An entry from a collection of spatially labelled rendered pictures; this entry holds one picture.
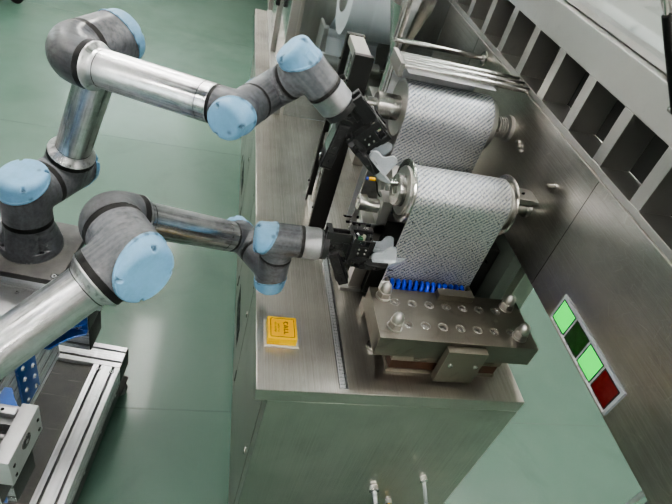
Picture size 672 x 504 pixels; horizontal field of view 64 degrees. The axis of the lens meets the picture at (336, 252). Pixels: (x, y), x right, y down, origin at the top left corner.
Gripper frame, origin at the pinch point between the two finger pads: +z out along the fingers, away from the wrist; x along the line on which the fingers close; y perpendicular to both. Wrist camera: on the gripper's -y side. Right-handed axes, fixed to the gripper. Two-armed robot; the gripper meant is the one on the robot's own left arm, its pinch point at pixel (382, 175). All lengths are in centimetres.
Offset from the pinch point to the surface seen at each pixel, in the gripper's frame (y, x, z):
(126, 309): -141, 69, 33
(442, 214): 6.3, -5.7, 14.2
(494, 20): 43, 64, 18
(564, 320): 17, -30, 36
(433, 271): -4.2, -5.8, 28.8
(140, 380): -133, 33, 41
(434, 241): 0.9, -5.8, 20.1
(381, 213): -6.4, 1.6, 10.2
